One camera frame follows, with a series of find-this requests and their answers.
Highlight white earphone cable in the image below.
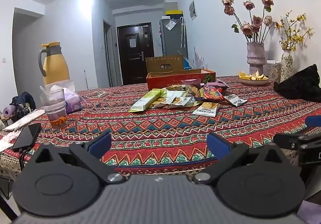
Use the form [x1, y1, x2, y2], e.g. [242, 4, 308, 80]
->
[80, 89, 108, 101]

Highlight yellow thermos jug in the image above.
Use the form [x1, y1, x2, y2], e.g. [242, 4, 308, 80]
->
[38, 42, 70, 85]

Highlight dried pink roses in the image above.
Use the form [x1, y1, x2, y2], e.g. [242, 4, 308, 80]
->
[221, 0, 275, 44]

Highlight red cardboard snack box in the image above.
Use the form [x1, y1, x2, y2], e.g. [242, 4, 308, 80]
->
[146, 69, 216, 90]

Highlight dark backpack on chair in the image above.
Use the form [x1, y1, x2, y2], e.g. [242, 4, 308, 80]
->
[10, 91, 37, 118]

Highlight pink snack packet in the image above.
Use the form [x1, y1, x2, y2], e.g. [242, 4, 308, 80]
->
[205, 82, 228, 88]
[181, 78, 201, 87]

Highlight long green snack bar pack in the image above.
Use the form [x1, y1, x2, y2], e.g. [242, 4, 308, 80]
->
[128, 89, 162, 113]

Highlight black cloth bag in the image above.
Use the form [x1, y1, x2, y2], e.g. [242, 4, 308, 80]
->
[273, 64, 321, 103]

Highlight wall electrical panel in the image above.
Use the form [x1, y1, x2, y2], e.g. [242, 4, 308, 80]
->
[189, 1, 197, 20]

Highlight purple tissue pack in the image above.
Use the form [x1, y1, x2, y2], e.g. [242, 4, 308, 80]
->
[49, 80, 82, 114]

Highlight patterned red tablecloth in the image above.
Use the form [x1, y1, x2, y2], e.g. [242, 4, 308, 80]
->
[0, 76, 321, 179]

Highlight floral small vase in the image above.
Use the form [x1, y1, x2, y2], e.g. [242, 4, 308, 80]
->
[280, 50, 293, 82]

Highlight brown wooden chair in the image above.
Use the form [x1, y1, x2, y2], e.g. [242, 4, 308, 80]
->
[146, 55, 184, 73]

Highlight grey refrigerator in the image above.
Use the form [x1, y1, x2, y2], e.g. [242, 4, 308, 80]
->
[159, 18, 188, 58]

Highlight yellow box on fridge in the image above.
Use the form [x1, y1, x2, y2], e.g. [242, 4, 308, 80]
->
[165, 10, 183, 15]

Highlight plate of orange peels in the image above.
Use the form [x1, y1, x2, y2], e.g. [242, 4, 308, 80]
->
[238, 70, 270, 86]

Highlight clear plastic cup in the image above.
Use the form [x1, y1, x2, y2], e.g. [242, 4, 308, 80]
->
[40, 87, 67, 127]

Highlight yellow noodle snack pack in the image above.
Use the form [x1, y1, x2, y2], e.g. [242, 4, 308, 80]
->
[149, 96, 201, 109]

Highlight black smartphone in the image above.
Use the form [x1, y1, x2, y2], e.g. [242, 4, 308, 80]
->
[12, 123, 41, 152]

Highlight pink ceramic vase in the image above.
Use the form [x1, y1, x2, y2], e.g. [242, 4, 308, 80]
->
[246, 42, 266, 75]

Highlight dark entrance door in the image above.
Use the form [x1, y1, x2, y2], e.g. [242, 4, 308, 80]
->
[117, 22, 154, 85]

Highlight white silver snack packet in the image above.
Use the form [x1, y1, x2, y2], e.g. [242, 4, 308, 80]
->
[224, 94, 248, 107]

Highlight white cracker snack packet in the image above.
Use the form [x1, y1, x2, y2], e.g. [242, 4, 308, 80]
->
[193, 102, 220, 117]

